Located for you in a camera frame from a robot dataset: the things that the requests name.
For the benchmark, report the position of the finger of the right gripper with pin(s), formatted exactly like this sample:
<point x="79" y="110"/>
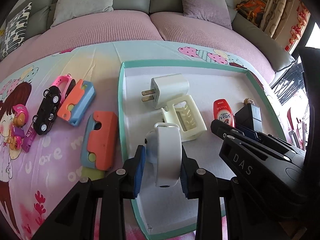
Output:
<point x="248" y="132"/>
<point x="220" y="129"/>

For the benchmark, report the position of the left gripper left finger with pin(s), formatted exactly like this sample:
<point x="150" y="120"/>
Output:
<point x="139" y="158"/>

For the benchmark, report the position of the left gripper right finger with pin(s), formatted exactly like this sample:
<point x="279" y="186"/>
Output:
<point x="185" y="174"/>

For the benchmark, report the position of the black power adapter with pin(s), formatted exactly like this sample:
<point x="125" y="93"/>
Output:
<point x="249" y="117"/>

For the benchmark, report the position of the small red white bottle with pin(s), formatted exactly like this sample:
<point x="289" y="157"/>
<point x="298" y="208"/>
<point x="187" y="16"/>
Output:
<point x="222" y="111"/>

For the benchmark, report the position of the white round band device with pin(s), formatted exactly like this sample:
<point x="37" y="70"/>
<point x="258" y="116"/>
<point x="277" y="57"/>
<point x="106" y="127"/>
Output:
<point x="164" y="152"/>

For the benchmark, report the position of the cream hair claw clip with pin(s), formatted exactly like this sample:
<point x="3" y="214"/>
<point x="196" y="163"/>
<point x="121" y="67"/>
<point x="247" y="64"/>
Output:
<point x="184" y="112"/>

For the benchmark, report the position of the orange blue green toy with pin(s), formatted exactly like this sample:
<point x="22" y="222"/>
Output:
<point x="99" y="144"/>

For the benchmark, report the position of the white charger cube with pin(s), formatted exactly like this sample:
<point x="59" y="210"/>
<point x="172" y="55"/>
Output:
<point x="165" y="88"/>

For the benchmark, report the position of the black toy car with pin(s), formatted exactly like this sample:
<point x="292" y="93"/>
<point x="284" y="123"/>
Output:
<point x="47" y="112"/>

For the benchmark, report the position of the pink kids smartwatch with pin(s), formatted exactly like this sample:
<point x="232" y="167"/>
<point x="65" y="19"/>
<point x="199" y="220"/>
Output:
<point x="65" y="83"/>

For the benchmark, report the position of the teal shallow cardboard tray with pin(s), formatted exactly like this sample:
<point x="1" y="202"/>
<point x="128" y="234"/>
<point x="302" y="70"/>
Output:
<point x="166" y="213"/>

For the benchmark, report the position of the cartoon printed blanket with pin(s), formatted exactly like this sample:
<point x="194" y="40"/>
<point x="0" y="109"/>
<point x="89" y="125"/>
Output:
<point x="119" y="72"/>

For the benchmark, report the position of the purple comb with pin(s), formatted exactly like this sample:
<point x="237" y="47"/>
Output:
<point x="29" y="138"/>

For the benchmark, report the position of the orange red toy by curtain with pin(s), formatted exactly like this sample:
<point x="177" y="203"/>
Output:
<point x="252" y="10"/>

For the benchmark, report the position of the pink helmet puppy figurine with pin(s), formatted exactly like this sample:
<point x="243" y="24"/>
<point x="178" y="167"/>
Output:
<point x="16" y="133"/>

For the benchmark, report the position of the grey purple cushion right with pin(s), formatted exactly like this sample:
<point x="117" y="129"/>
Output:
<point x="214" y="11"/>

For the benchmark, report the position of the pink sofa seat cover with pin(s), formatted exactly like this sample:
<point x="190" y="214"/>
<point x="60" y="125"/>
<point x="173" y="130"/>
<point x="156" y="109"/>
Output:
<point x="125" y="25"/>

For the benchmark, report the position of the grey sofa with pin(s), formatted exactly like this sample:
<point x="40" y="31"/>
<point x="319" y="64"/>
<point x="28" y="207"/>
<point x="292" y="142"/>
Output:
<point x="42" y="13"/>

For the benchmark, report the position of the black white patterned cushion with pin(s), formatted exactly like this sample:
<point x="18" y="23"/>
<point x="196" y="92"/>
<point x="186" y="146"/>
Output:
<point x="14" y="34"/>

